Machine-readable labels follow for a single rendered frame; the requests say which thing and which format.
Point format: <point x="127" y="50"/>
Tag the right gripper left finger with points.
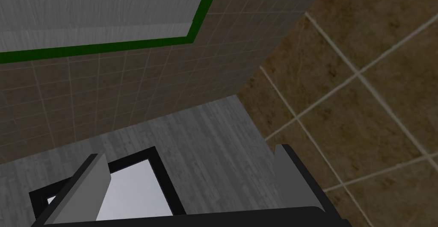
<point x="85" y="192"/>

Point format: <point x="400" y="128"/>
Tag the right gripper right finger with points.
<point x="294" y="182"/>

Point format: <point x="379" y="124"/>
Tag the grey wooden door leaf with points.
<point x="95" y="11"/>

